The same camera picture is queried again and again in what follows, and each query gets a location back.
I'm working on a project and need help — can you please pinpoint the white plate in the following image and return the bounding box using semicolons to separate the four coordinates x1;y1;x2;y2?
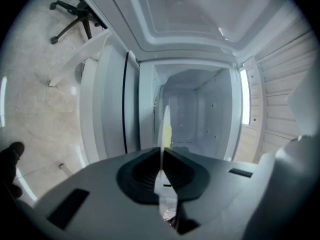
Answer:
153;104;179;211

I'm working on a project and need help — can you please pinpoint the black office chair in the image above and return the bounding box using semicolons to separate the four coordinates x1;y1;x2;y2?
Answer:
49;0;109;45

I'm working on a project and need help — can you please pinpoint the white table frame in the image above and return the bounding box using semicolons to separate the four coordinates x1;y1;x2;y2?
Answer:
48;30;112;87

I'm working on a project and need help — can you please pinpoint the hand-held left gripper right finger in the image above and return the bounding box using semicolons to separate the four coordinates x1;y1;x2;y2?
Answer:
162;148;259;240

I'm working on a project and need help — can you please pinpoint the white microwave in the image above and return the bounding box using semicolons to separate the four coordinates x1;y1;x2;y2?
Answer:
71;0;298;164

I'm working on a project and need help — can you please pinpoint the person's left hand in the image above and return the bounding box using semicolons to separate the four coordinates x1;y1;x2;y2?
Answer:
0;141;26;200

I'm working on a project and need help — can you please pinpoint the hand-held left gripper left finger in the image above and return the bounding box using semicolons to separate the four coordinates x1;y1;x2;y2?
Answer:
34;147;177;240

